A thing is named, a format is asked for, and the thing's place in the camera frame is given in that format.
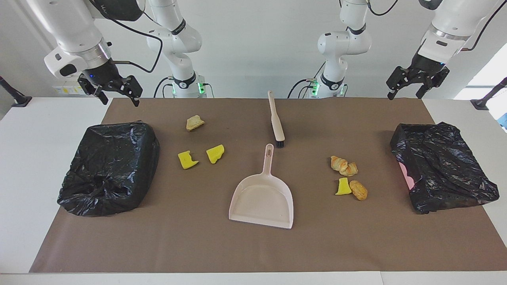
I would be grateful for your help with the white wall outlet box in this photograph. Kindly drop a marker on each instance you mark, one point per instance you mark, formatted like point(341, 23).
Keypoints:
point(65, 90)

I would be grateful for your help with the brown bread roll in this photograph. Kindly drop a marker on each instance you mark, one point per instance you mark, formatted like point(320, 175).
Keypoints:
point(359, 190)

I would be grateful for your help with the pink bin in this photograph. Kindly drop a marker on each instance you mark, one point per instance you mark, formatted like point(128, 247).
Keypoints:
point(406, 176)

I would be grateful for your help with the yellow sponge wedge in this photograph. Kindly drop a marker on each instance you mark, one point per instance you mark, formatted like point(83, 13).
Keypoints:
point(215, 154)

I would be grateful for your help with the striped croissant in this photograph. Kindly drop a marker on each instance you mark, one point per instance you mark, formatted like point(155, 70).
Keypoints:
point(338, 163)

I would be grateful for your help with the black trash bag over pink bin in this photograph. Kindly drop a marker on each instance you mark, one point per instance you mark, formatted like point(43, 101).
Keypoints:
point(443, 166)

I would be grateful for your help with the black stand foot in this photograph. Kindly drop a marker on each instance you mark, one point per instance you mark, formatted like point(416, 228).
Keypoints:
point(20, 101)
point(481, 103)

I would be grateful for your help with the beige brush black bristles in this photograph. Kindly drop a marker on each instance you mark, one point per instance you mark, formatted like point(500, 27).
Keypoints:
point(275, 118)

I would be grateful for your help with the brown paper mat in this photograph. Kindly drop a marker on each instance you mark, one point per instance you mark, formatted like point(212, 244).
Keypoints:
point(336, 245)

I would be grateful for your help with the notched yellow sponge piece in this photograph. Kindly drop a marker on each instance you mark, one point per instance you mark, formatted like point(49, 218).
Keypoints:
point(185, 160)

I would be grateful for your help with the beige plastic dustpan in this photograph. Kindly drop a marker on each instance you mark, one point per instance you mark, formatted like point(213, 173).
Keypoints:
point(261, 198)

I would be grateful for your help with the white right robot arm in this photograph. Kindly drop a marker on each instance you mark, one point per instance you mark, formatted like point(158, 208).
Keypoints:
point(71, 27)

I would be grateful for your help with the blue item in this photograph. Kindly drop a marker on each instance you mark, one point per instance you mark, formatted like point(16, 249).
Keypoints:
point(504, 120)

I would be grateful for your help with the beige dumpling shaped chunk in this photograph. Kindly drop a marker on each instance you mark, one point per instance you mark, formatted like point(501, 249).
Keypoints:
point(351, 169)

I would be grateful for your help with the black trash bag bin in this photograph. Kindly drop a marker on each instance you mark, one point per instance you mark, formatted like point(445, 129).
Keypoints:
point(107, 170)

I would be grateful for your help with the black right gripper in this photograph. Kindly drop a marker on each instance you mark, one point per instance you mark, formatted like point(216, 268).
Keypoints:
point(105, 75)

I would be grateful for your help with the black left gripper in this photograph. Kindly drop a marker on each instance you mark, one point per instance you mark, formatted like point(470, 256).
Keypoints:
point(425, 67)

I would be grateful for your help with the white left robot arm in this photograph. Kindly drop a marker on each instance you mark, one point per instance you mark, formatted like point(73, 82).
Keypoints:
point(344, 43)

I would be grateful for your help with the flared yellow sponge piece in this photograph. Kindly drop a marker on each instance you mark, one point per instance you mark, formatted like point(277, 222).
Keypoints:
point(343, 188)

